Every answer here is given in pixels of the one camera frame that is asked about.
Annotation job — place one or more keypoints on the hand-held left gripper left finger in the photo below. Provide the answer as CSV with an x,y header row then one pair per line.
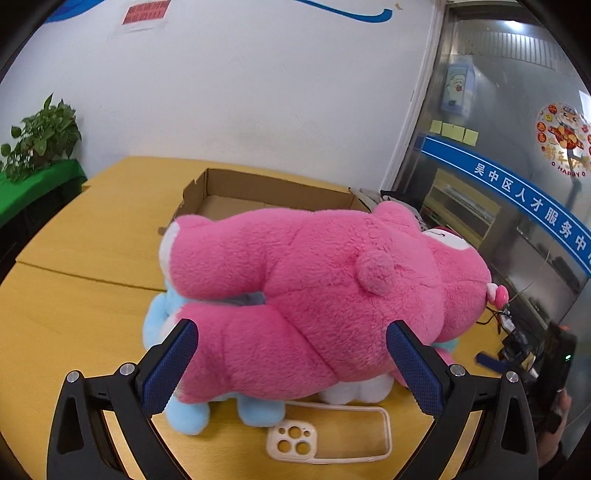
x,y
170,371

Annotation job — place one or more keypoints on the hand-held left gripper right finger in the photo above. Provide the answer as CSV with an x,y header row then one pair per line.
x,y
418,371

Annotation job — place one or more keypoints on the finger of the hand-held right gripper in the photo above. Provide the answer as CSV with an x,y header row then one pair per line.
x,y
487,361

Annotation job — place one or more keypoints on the blue and white plush toy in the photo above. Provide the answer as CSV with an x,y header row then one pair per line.
x,y
189,415

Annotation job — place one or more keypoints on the pastel plush toy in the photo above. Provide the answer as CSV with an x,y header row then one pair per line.
x,y
355,392

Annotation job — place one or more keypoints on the clear phone case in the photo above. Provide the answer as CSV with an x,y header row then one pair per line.
x,y
282,444

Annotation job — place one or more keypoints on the pink plush bear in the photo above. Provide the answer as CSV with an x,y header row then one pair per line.
x,y
300,277

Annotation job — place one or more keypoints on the cardboard box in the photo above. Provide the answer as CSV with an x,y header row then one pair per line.
x,y
277,184

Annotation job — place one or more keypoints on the person's right forearm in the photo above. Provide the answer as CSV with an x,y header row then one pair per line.
x,y
549,457

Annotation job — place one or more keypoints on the person's right hand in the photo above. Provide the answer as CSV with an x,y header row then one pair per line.
x,y
561,405

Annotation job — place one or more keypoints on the wooden shelf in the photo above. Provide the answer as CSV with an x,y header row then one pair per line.
x,y
461,207

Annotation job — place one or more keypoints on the blue door banner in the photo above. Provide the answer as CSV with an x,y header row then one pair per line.
x,y
508,182

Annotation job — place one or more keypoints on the round festive door sticker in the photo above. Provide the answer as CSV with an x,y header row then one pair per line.
x,y
563,134

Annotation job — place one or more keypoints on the yellow sticky note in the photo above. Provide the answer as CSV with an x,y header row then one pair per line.
x,y
436,126
459,133
448,129
471,138

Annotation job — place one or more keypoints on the green cloth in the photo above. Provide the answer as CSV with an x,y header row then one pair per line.
x,y
41,180

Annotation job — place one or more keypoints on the green potted plant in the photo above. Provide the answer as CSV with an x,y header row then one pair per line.
x,y
46,134

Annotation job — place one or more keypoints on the cartoon door poster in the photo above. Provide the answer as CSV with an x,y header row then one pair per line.
x,y
457,87

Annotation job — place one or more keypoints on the blue wall decal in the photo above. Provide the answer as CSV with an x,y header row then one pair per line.
x,y
360,18
74,5

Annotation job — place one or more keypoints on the red wall notice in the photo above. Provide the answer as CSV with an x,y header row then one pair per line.
x,y
147,11

